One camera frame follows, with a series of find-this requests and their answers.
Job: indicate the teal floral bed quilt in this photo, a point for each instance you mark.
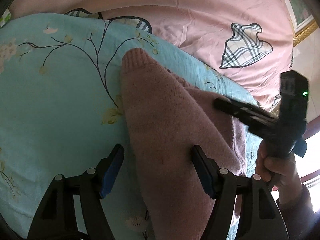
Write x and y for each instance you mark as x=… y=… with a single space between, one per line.
x=61 y=110

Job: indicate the person's right hand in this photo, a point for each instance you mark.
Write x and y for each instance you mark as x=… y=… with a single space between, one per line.
x=289 y=184

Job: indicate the pink sleeved right forearm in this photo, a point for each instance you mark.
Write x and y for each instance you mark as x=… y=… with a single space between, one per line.
x=300 y=219

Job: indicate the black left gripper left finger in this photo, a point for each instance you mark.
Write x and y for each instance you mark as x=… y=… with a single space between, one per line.
x=71 y=206

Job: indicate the green white checkered pillow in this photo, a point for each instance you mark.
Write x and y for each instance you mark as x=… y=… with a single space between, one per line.
x=5 y=18

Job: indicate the pink heart-pattern duvet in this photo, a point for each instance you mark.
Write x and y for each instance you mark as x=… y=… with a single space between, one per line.
x=248 y=41

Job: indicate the gold framed floral picture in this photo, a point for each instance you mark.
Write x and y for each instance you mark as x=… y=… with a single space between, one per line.
x=302 y=20

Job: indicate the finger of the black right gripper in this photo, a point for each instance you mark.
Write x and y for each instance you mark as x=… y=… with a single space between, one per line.
x=263 y=129
x=245 y=112

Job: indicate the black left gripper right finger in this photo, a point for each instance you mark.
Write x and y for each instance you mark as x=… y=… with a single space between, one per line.
x=259 y=217

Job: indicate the mauve knit sweater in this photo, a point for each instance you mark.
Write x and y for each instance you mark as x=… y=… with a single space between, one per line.
x=165 y=117

